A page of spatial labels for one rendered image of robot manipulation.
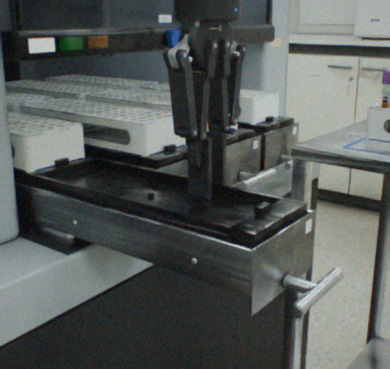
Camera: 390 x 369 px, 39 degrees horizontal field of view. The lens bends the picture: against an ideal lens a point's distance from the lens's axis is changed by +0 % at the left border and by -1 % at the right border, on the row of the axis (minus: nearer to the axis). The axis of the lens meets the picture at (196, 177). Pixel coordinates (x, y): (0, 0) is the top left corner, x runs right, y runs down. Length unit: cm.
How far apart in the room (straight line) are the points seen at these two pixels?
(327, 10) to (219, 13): 312
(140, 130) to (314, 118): 233
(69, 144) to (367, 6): 233
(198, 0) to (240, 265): 27
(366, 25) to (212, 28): 235
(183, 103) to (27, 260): 26
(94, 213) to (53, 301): 12
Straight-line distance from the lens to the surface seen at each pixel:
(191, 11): 60
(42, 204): 71
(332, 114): 303
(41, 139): 75
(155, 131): 80
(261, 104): 105
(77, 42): 72
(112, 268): 74
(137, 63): 137
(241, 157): 94
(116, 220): 61
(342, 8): 366
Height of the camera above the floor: 101
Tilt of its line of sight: 16 degrees down
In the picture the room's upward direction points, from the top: straight up
